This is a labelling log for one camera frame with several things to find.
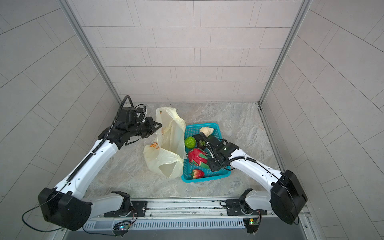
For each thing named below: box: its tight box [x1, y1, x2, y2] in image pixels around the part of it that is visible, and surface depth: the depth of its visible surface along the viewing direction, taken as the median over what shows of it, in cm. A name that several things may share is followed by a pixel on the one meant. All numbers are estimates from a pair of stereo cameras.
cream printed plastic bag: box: [142, 107, 187, 179], surface depth 69 cm
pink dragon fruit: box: [188, 148, 211, 169], surface depth 82 cm
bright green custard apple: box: [184, 136, 197, 149], surface depth 91 cm
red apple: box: [191, 169, 205, 179], surface depth 80 cm
